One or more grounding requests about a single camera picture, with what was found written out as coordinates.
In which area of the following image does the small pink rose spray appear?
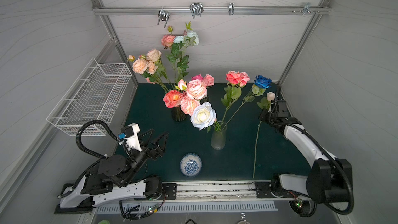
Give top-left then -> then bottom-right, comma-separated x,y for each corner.
252,92 -> 275,179

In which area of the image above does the blue rose stem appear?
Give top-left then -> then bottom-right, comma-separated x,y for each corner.
224,75 -> 272,125

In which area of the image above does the dark red glass vase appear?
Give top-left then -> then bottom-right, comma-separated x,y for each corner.
171,106 -> 187,122

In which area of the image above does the red pink rose stem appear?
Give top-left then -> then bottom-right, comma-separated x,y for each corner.
221,71 -> 242,125

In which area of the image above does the clear ribbed glass vase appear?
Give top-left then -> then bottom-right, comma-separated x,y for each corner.
210,120 -> 228,150

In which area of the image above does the peach pink peony spray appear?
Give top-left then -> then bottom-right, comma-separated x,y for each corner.
127,48 -> 172,93

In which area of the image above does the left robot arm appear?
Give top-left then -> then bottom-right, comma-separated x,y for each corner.
54,120 -> 175,221

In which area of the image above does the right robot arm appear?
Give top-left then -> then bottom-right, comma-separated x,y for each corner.
259,85 -> 354,217

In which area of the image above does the blue white porcelain bowl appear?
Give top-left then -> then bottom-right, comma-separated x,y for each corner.
180,153 -> 202,177

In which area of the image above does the metal hook clamp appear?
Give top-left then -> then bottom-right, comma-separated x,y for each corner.
292,3 -> 320,16
157,9 -> 170,28
189,3 -> 204,18
229,3 -> 235,16

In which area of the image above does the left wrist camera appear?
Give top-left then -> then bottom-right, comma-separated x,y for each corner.
118,123 -> 142,151

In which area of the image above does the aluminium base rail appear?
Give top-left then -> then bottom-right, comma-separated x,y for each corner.
90,179 -> 312,202

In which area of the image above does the white wire basket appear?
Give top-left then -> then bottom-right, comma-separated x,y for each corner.
47,58 -> 132,136

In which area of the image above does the aluminium crossbar rail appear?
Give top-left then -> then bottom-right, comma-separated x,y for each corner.
93,5 -> 332,16

